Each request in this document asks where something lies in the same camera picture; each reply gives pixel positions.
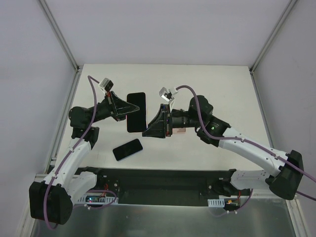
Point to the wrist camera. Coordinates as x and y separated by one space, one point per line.
168 95
105 85

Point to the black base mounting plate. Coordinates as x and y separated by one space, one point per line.
165 187

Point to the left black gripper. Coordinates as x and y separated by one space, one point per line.
110 106

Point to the blue smartphone black screen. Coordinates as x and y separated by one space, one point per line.
128 149

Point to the aluminium frame post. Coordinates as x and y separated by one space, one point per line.
58 34
273 34

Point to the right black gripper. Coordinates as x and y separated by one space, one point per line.
167 120

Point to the pink phone case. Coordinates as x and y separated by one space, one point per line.
179 130

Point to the right aluminium frame post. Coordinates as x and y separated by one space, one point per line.
273 34

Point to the beige phone with case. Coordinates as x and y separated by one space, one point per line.
137 121

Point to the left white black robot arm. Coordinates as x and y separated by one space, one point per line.
52 200

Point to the white cable duct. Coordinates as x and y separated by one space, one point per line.
216 203
97 200

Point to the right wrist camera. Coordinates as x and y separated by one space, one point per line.
168 95

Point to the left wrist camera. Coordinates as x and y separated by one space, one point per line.
105 85

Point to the left white cable duct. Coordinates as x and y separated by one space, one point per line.
97 200

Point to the right white cable duct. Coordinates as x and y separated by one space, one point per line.
216 203

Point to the left aluminium frame post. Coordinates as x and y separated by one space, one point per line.
58 34

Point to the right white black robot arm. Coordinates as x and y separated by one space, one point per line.
280 172

